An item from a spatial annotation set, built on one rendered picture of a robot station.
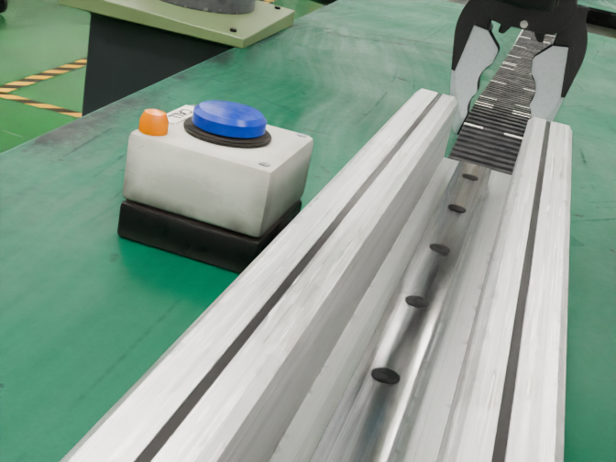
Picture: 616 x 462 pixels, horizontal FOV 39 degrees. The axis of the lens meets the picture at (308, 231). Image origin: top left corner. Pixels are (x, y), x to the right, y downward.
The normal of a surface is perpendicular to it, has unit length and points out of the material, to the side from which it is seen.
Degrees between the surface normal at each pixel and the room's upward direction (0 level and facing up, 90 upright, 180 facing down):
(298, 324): 45
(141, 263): 0
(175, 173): 90
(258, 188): 90
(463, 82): 90
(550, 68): 90
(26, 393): 0
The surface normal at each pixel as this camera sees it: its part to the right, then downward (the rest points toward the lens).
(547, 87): -0.28, 0.32
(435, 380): 0.18, -0.91
